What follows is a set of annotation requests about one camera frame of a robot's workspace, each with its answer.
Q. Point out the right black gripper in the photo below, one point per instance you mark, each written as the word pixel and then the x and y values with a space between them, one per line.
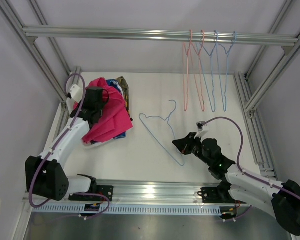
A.
pixel 182 144

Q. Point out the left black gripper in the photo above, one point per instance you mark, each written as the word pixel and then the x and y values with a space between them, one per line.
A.
pixel 84 96

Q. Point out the pink trousers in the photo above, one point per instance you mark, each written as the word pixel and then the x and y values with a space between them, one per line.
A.
pixel 105 110

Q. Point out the blue white patterned trousers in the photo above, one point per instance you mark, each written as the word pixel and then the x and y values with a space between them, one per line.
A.
pixel 117 87

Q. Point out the yellow grey camouflage trousers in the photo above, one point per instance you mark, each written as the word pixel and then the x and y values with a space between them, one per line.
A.
pixel 125 89

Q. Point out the blue hanger of camouflage trousers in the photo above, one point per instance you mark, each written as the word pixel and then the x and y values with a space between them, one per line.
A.
pixel 209 86

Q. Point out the pink hanger of orange trousers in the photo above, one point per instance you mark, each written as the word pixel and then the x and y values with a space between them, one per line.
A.
pixel 198 78

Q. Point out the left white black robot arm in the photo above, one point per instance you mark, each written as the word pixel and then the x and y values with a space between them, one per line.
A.
pixel 44 173

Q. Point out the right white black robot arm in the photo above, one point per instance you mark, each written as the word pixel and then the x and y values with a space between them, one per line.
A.
pixel 279 200

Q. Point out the white plastic basket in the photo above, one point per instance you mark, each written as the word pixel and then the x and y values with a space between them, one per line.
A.
pixel 93 144

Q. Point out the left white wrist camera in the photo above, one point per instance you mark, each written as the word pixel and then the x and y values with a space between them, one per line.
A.
pixel 74 96

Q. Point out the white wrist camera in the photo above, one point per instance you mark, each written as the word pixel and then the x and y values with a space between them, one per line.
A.
pixel 74 96
pixel 202 129

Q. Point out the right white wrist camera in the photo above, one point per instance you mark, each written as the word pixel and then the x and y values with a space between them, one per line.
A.
pixel 202 129

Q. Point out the aluminium frame left posts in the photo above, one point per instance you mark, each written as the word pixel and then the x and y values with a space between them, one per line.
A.
pixel 16 24

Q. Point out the aluminium frame posts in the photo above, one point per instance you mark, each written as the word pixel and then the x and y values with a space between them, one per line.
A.
pixel 16 24
pixel 269 93

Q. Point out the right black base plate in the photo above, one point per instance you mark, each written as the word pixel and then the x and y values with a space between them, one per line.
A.
pixel 215 195

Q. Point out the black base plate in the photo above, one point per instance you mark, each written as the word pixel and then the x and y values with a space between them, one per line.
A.
pixel 215 195
pixel 99 193

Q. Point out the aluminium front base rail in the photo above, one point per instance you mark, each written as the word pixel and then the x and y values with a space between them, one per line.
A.
pixel 152 193

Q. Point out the aluminium frame right posts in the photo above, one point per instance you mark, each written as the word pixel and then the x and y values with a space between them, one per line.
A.
pixel 269 93

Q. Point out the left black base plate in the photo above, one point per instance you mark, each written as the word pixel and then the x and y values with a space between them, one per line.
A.
pixel 99 193

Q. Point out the aluminium hanging rail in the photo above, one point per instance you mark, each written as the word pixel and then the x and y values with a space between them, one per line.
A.
pixel 159 35

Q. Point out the white slotted cable duct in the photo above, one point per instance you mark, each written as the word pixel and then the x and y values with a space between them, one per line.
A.
pixel 80 208

